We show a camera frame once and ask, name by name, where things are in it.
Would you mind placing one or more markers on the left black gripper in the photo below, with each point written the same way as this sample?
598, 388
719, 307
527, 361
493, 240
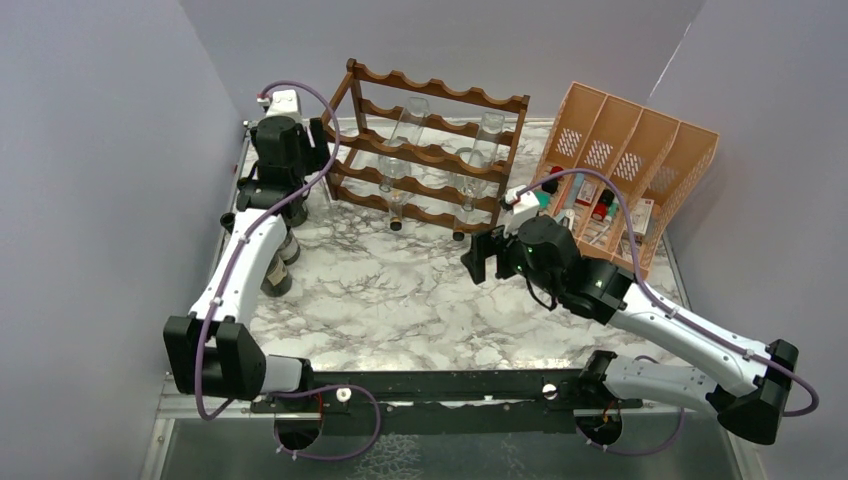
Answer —
317, 156

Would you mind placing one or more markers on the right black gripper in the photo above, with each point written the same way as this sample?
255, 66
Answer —
485, 245

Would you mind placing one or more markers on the green wine bottle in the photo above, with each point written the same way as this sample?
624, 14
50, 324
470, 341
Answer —
295, 213
289, 250
277, 280

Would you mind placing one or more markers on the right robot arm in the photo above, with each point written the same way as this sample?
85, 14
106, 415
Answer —
742, 381

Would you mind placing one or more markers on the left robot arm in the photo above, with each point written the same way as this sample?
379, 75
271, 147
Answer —
211, 350

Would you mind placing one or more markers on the brown wooden wine rack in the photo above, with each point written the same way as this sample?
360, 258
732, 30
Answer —
431, 156

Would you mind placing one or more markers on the red bottle in organizer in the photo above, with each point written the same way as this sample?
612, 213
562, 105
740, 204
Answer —
603, 204

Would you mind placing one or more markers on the red white box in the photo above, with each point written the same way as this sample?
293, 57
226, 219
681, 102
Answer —
586, 192

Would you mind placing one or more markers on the orange plastic organizer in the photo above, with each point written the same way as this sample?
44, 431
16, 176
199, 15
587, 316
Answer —
645, 153

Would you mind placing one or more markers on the white box in organizer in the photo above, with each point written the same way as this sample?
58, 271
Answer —
640, 216

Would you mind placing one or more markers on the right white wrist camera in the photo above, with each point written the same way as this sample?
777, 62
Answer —
520, 204

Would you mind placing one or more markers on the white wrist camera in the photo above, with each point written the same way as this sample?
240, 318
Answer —
281, 103
520, 204

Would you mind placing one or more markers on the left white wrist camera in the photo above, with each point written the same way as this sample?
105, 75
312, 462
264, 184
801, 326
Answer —
281, 103

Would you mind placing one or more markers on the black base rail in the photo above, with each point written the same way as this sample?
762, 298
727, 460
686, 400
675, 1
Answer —
442, 402

